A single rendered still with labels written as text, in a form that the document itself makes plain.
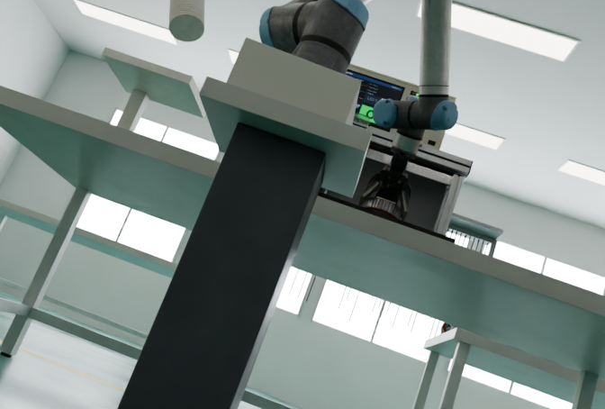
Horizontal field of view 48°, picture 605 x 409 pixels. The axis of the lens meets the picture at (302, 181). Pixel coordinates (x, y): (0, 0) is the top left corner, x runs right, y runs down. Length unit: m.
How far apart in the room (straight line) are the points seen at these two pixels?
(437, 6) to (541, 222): 7.39
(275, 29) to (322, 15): 0.14
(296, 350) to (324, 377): 0.45
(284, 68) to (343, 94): 0.12
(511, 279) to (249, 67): 0.86
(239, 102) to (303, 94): 0.12
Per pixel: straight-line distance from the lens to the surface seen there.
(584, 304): 1.81
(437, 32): 1.74
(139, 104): 2.93
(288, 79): 1.27
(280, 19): 1.53
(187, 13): 3.15
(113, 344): 2.72
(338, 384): 8.34
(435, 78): 1.73
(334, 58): 1.38
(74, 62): 9.91
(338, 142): 1.20
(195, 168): 1.79
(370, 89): 2.27
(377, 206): 1.95
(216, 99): 1.24
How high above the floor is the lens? 0.31
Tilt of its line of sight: 15 degrees up
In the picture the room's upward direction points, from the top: 21 degrees clockwise
